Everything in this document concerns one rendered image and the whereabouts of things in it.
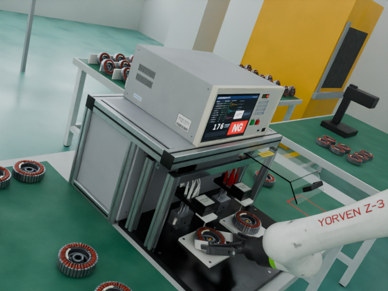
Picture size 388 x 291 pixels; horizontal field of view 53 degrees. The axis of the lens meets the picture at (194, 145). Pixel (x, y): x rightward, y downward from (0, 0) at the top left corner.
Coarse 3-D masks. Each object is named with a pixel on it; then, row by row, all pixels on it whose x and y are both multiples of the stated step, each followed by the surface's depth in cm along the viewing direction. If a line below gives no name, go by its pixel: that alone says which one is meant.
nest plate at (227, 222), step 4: (232, 216) 159; (220, 220) 154; (224, 220) 155; (228, 220) 156; (224, 224) 153; (228, 224) 153; (232, 224) 154; (228, 228) 152; (232, 228) 151; (236, 228) 152; (260, 228) 158; (232, 232) 151; (236, 232) 150; (240, 232) 151; (260, 232) 155; (256, 236) 152
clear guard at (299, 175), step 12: (252, 156) 146; (276, 156) 154; (288, 156) 159; (276, 168) 144; (288, 168) 147; (300, 168) 151; (312, 168) 156; (288, 180) 137; (300, 180) 142; (312, 180) 149; (300, 192) 140; (312, 192) 147
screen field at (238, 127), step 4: (232, 124) 134; (236, 124) 136; (240, 124) 138; (244, 124) 141; (232, 128) 136; (236, 128) 138; (240, 128) 140; (244, 128) 142; (228, 132) 135; (232, 132) 137; (236, 132) 139; (240, 132) 142
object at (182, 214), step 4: (176, 208) 143; (172, 212) 141; (176, 212) 141; (184, 212) 143; (188, 212) 144; (192, 212) 144; (172, 216) 142; (176, 216) 140; (180, 216) 140; (184, 216) 141; (188, 216) 143; (192, 216) 145; (168, 220) 143; (172, 220) 142; (180, 220) 140; (184, 220) 142; (188, 220) 144; (172, 224) 142; (176, 224) 141; (180, 224) 141; (184, 224) 144; (188, 224) 146; (176, 228) 141
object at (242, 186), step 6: (216, 180) 158; (222, 180) 159; (222, 186) 156; (234, 186) 153; (240, 186) 154; (246, 186) 155; (222, 192) 160; (228, 192) 155; (234, 192) 153; (240, 192) 151; (246, 192) 151; (240, 198) 151; (246, 198) 154; (246, 204) 151
